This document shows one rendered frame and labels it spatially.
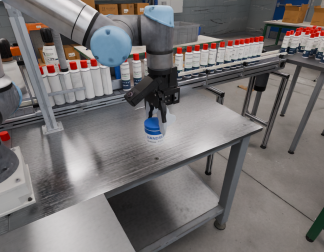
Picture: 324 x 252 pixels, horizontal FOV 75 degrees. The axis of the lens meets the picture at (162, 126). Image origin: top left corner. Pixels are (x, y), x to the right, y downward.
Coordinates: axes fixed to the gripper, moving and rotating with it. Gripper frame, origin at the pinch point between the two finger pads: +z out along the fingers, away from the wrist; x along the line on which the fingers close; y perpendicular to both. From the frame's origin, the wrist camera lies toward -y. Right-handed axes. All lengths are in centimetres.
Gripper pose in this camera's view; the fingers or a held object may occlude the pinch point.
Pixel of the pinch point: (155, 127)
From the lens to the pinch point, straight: 70.7
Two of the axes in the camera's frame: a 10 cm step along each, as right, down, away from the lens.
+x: -5.6, -4.4, 7.0
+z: 0.0, 8.4, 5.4
